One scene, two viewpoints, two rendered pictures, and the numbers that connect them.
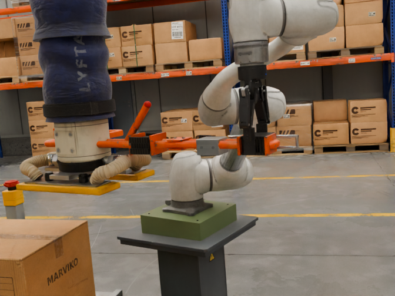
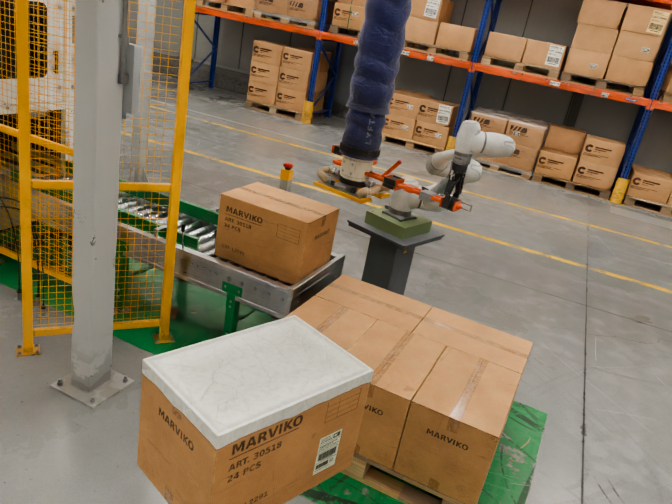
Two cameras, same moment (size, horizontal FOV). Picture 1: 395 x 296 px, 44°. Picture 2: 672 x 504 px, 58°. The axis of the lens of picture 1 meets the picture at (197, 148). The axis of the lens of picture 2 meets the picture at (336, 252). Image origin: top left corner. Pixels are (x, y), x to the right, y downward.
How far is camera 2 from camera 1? 1.82 m
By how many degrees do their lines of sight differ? 15
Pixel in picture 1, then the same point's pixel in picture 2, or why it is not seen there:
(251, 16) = (467, 142)
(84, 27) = (378, 110)
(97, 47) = (381, 120)
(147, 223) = (369, 217)
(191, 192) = (405, 206)
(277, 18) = (480, 145)
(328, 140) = (550, 170)
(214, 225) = (413, 231)
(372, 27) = (640, 65)
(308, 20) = (496, 150)
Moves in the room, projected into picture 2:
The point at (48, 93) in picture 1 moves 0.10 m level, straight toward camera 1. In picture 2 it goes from (347, 138) to (349, 143)
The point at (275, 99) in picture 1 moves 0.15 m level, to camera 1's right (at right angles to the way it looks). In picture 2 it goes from (475, 170) to (501, 176)
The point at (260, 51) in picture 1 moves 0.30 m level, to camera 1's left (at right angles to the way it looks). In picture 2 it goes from (466, 159) to (405, 147)
